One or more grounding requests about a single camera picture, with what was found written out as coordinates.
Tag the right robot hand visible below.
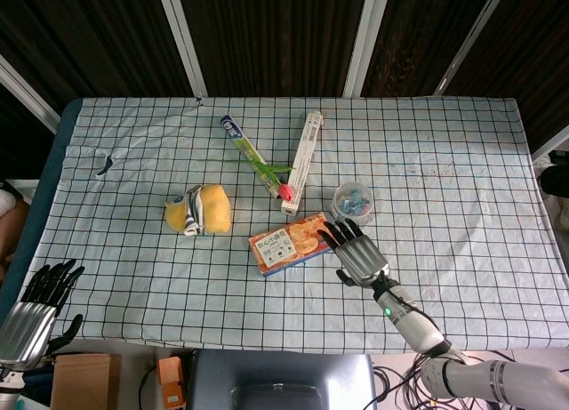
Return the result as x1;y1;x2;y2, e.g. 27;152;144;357
318;219;391;289

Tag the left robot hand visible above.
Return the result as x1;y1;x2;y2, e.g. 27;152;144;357
0;259;86;372

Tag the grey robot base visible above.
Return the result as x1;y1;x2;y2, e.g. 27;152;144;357
191;349;378;410

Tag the orange biscuit box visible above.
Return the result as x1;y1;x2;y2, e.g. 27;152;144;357
248;211;339;278

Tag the long white toothpaste box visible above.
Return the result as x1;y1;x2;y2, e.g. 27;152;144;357
280;110;325;216

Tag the green toothpaste box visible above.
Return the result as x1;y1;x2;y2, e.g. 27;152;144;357
220;114;283;194

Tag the orange device box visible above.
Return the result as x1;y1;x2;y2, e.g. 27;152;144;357
156;356;190;407

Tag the clear plastic cup with clips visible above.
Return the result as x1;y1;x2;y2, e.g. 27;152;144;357
333;181;373;225

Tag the checkered white tablecloth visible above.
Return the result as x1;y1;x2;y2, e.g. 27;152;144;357
12;96;569;355

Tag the pink artificial tulip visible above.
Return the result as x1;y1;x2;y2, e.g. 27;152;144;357
191;158;298;202

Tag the yellow plush toy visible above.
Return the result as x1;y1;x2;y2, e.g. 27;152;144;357
164;183;233;237

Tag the black object at table edge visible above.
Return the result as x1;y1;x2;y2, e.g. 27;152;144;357
538;149;569;197

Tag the white folding screen frame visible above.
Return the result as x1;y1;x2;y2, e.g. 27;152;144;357
0;0;569;157

